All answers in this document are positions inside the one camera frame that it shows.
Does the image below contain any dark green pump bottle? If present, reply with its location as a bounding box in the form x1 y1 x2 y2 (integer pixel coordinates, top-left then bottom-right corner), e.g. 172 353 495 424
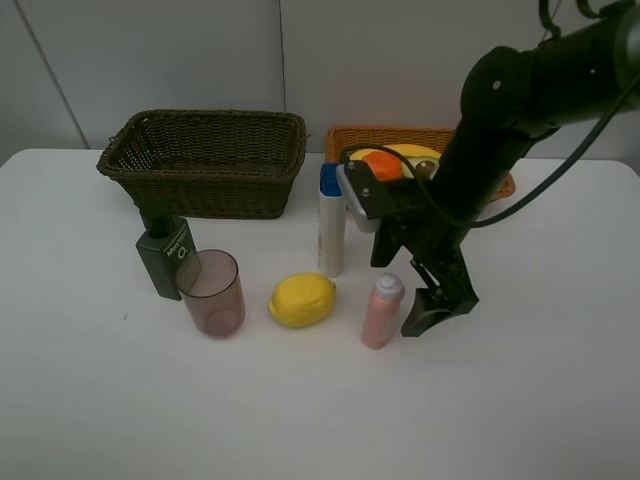
136 200 196 301

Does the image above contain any translucent pink plastic cup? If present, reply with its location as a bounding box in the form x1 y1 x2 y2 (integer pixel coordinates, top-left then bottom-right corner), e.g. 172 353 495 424
176 249 245 338

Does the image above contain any orange wicker basket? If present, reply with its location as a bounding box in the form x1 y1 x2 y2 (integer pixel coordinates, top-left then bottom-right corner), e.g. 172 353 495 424
324 125 516 214

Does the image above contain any pink bottle white cap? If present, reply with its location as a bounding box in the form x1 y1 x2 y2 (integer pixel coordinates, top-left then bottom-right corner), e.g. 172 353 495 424
361 273 405 350

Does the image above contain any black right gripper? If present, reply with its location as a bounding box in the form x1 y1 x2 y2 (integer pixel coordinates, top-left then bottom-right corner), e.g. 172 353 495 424
370 174 480 337

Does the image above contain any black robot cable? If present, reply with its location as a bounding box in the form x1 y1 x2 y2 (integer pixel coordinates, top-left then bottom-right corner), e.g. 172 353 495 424
339 0 640 230

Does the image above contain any orange tangerine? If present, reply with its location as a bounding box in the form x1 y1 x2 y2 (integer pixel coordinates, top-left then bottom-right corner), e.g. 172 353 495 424
363 150 403 182

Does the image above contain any halved avocado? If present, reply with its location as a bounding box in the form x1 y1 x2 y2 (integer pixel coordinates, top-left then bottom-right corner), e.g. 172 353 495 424
409 157 439 179

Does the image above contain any yellow lemon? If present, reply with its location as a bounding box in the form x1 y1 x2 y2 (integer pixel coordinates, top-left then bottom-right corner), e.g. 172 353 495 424
268 273 337 328

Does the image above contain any yellow banana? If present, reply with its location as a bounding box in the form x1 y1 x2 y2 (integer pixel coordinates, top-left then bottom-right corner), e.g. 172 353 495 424
350 144 441 163

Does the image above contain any white bottle blue cap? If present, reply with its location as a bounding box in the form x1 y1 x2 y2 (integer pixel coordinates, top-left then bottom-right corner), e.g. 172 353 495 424
318 163 346 278

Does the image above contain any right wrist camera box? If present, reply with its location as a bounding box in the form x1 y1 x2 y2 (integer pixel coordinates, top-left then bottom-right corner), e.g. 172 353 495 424
336 161 394 234

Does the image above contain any dark brown wicker basket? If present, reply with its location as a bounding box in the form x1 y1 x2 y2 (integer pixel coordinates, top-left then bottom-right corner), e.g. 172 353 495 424
97 109 307 220

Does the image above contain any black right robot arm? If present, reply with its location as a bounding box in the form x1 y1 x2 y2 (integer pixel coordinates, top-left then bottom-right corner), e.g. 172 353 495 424
371 1 639 337

